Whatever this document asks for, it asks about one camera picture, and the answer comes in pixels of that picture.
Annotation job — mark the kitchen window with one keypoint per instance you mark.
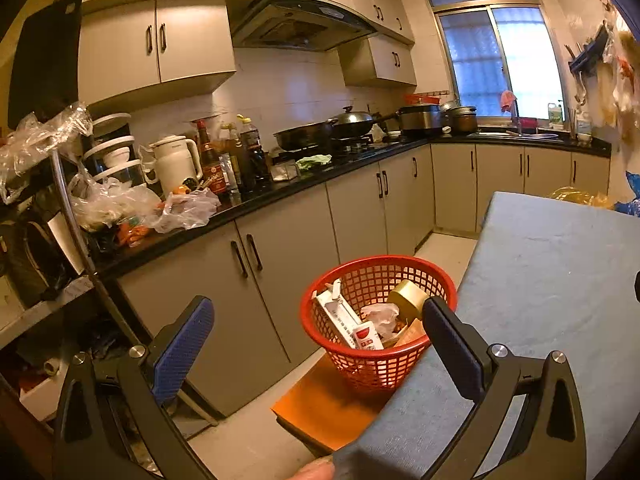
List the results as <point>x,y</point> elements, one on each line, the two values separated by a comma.
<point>495,50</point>

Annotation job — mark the metal storage shelf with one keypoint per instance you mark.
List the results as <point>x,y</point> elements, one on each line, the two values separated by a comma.
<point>65,210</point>

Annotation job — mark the clear plastic bag on shelf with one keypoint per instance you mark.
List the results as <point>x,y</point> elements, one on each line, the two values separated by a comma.
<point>35,145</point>

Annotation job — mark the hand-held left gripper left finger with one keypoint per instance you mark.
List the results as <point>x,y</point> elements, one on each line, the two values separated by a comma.
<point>182,350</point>

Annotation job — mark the green cloth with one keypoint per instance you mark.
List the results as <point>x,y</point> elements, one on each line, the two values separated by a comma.
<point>314,161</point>

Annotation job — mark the white stacked steamer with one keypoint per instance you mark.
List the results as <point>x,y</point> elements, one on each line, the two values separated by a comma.
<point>112,150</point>

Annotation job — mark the orange stool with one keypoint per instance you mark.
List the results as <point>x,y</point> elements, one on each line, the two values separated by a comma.
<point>325,410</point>

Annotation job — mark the small pot near sink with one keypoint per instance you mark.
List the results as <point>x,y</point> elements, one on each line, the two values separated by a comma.
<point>461,119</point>

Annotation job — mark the cream base cabinets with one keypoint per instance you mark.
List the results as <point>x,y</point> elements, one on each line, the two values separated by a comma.
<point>300,245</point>

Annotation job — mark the hanging clear plastic bags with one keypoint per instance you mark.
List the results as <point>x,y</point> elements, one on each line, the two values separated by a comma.
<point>622,90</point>

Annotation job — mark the black cutting board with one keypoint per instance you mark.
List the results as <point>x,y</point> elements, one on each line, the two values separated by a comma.
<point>45,60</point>

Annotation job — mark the pink cloth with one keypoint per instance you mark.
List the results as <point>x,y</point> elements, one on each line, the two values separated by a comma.
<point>507,100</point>

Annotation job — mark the cream wall cabinets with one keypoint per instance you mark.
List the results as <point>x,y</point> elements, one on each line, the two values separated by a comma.
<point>190,40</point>

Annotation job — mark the white plastic jug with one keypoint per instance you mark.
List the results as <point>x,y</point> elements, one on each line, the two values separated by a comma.
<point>582,122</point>

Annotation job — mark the steel sink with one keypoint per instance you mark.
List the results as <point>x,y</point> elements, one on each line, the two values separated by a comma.
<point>510,135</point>

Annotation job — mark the steel faucet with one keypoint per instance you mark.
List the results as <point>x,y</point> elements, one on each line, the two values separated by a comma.
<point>517,120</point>

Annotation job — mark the white medicine box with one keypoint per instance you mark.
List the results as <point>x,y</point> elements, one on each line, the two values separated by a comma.
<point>332,312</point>

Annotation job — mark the red plastic basket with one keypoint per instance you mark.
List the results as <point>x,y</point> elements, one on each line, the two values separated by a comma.
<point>370,370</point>

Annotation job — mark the blue wall holder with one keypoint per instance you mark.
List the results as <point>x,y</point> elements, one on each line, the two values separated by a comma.
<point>587,55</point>

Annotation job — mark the black rice cooker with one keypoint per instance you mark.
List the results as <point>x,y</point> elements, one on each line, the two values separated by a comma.
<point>420,120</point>

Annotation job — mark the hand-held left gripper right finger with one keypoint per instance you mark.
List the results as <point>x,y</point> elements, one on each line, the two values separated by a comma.
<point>452,355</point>

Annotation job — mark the black countertop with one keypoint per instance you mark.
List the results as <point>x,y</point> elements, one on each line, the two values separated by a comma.
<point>280,185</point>

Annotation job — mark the crumpled plastic bags on counter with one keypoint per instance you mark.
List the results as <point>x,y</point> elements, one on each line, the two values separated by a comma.
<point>145,207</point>

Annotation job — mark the gas stove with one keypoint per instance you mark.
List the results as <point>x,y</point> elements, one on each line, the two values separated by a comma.
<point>350,149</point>

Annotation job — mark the blue table cloth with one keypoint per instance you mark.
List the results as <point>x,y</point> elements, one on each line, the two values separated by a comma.
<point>540,270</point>

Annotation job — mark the wok with steel lid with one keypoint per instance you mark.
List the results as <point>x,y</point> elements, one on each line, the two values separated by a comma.
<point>350,122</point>

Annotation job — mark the white electric kettle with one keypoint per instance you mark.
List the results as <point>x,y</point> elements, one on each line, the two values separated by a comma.
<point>172,162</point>

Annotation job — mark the steel range hood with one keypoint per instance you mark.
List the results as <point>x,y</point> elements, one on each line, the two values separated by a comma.
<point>300,22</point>

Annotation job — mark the yellow plastic bag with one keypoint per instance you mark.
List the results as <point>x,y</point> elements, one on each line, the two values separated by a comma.
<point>580,197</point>

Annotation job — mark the person's left hand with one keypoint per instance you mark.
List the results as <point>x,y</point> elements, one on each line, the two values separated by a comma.
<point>315,471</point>

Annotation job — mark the clear plastic bag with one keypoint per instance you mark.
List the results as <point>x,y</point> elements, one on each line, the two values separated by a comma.
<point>380,315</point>
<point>35,145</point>

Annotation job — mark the blue plastic bag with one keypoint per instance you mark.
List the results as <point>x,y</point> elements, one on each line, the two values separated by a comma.
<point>630,195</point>

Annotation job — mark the green label detergent bottle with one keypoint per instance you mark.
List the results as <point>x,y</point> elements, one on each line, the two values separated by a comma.
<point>554,116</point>

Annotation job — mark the row of condiment bottles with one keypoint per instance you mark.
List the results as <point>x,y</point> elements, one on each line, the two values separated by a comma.
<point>235,160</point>

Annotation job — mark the black frying pan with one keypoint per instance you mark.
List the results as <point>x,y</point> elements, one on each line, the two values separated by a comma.
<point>300,137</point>

